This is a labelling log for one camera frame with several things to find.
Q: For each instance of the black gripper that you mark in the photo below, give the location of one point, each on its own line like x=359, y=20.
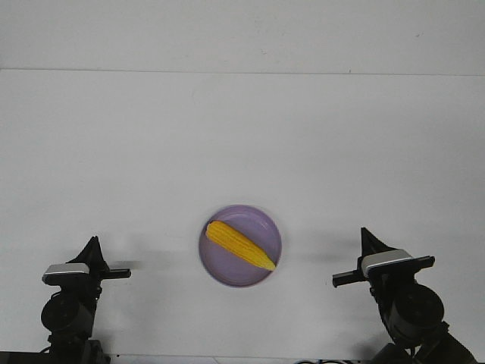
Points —
x=86, y=289
x=384, y=281

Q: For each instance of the yellow corn cob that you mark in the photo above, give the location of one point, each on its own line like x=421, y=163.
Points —
x=238, y=244

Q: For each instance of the purple round plate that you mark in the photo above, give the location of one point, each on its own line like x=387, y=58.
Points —
x=226, y=268

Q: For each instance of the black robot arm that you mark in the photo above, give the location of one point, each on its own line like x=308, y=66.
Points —
x=69, y=314
x=412, y=314

